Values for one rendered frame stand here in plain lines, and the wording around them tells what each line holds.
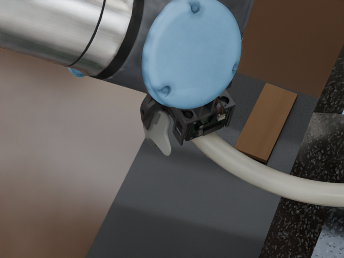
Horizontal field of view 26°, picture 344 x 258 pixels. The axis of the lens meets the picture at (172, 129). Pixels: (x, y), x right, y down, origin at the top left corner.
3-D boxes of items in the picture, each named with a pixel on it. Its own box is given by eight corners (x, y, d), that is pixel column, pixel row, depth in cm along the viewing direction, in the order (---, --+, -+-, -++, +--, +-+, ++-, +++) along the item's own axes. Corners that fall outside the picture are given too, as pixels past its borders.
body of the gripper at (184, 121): (177, 149, 94) (190, 94, 84) (146, 97, 97) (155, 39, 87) (229, 128, 96) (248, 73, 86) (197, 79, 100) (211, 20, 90)
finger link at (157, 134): (150, 176, 101) (172, 136, 94) (131, 142, 103) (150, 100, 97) (169, 170, 103) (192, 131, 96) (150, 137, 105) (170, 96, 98)
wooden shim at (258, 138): (265, 85, 221) (265, 82, 219) (297, 97, 218) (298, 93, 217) (233, 150, 208) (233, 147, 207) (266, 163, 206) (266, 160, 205)
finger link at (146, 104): (137, 132, 98) (157, 90, 92) (132, 123, 99) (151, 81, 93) (167, 125, 101) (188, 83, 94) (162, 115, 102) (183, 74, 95)
